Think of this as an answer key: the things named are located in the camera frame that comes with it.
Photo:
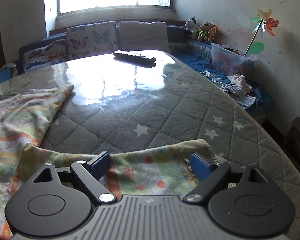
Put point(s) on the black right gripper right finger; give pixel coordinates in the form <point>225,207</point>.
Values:
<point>212,178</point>

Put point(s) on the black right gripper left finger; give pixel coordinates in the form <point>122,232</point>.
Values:
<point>86,176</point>

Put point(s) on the colourful patterned child garment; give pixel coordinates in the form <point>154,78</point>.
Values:
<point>26,117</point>

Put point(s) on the pile of small clothes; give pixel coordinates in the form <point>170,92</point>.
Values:
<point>233,90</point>

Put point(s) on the dark blue sofa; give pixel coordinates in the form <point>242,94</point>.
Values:
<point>196,55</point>

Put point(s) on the clear plastic storage box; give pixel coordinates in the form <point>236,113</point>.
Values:
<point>231,61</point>

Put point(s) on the black remote control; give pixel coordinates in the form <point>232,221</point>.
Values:
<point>135,58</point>

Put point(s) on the lying butterfly print cushion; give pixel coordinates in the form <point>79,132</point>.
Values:
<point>53,53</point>

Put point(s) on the upright butterfly print cushion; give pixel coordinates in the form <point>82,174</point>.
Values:
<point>91,40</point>

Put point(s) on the orange plush toy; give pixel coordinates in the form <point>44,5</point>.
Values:
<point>212,34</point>

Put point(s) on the beige plain cushion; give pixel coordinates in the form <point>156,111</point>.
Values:
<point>136,35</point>

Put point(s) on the colourful paper pinwheel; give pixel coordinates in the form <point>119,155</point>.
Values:
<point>265,23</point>

